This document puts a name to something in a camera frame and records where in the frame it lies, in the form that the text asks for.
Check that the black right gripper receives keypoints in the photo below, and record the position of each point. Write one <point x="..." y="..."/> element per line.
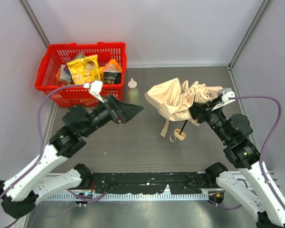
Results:
<point x="204" y="111"/>

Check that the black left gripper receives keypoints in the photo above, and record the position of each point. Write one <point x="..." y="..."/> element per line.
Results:
<point x="112" y="110"/>

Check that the cream folding umbrella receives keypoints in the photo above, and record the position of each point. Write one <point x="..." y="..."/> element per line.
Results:
<point x="172" y="99"/>

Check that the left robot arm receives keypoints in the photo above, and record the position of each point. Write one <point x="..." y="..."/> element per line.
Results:
<point x="22" y="193"/>

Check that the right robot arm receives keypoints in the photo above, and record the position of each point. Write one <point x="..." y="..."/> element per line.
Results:
<point x="264" y="202"/>

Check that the clear plastic bottle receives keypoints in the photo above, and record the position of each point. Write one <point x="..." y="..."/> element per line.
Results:
<point x="133" y="93"/>

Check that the black snack packet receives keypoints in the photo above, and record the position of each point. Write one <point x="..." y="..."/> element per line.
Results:
<point x="112" y="77"/>

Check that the orange snack bag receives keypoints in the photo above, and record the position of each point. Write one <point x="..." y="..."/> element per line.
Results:
<point x="111" y="66"/>

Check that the yellow snack bag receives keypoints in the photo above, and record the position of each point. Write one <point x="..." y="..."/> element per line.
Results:
<point x="84" y="70"/>

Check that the grey box in basket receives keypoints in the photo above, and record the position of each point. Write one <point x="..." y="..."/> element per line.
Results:
<point x="62" y="76"/>

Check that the red plastic shopping basket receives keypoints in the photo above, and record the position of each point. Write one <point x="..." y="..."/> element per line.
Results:
<point x="58" y="54"/>

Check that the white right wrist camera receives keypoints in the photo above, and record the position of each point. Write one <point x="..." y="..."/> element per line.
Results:
<point x="225" y="97"/>

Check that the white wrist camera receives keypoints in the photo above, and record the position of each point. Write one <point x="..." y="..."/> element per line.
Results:
<point x="94" y="89"/>
<point x="225" y="97"/>

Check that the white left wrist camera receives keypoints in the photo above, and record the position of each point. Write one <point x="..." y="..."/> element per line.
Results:
<point x="94" y="89"/>

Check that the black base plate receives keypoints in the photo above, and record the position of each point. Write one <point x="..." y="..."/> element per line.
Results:
<point x="149" y="182"/>

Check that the grey slotted cable duct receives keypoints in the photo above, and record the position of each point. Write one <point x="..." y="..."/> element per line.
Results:
<point x="165" y="196"/>

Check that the right wall corner profile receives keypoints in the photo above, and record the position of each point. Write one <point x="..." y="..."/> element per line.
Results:
<point x="252" y="27"/>

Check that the grey wall corner profile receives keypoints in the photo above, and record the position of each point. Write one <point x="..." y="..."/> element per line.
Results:
<point x="34" y="21"/>

